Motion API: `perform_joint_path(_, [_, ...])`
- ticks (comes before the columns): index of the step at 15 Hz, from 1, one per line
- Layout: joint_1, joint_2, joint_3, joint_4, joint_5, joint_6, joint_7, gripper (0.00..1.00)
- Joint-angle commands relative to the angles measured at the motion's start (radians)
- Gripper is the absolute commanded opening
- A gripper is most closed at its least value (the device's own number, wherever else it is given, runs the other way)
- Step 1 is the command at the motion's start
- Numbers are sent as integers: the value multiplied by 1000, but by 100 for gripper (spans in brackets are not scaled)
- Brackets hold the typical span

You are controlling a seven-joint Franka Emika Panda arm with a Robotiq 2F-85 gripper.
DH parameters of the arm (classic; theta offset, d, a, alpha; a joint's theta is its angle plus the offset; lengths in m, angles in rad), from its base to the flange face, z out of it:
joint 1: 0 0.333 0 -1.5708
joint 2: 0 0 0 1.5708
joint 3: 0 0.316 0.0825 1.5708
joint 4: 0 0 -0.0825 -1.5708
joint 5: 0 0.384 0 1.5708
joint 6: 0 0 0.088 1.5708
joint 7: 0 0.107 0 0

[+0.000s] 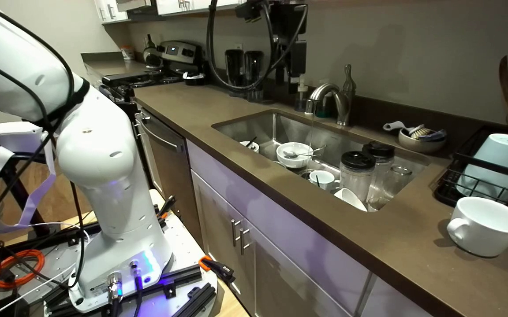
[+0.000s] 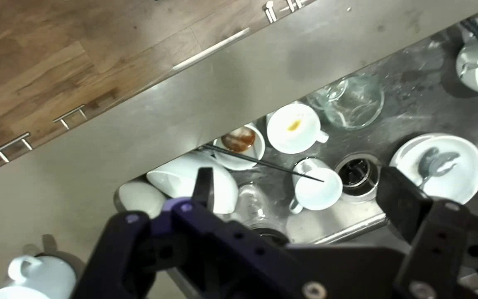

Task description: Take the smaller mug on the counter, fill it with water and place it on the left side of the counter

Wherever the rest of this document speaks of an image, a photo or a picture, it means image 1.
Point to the white plastic panel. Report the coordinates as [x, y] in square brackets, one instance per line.
[19, 137]

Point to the lower cabinet front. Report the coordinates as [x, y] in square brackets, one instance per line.
[301, 252]

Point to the small white dish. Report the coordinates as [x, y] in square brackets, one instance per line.
[250, 144]

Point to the stainless steel sink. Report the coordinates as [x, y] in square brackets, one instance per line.
[278, 125]

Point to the clear jar black lid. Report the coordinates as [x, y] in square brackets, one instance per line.
[357, 172]
[380, 153]

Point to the small soap dispenser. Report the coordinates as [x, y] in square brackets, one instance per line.
[303, 97]

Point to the black silver countertop appliance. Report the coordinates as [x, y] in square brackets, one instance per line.
[177, 54]

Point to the small white cup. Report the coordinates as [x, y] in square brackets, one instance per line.
[322, 178]

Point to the grey bowl with sponges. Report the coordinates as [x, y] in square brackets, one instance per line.
[423, 141]

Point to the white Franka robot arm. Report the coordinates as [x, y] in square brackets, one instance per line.
[107, 176]

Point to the black tumbler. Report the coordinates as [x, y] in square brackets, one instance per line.
[234, 67]
[255, 67]

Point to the black dish rack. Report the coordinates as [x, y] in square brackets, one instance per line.
[449, 194]

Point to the black tripod stand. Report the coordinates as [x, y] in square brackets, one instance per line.
[13, 181]

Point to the pale upturned cup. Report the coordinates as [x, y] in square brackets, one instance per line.
[502, 155]

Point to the orange black clamp tool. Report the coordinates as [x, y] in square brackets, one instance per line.
[167, 208]
[220, 269]

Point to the white wall shelf unit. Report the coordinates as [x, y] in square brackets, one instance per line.
[172, 7]

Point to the tilted white bowl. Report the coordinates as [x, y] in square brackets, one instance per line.
[350, 199]

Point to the white bowl with spoon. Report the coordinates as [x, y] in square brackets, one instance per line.
[294, 155]

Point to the robot mounting table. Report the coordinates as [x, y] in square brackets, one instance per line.
[186, 246]

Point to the curved steel faucet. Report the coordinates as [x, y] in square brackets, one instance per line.
[319, 93]

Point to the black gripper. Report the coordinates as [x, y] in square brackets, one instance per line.
[290, 19]

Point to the steel dishwasher front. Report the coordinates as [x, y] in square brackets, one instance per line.
[169, 169]

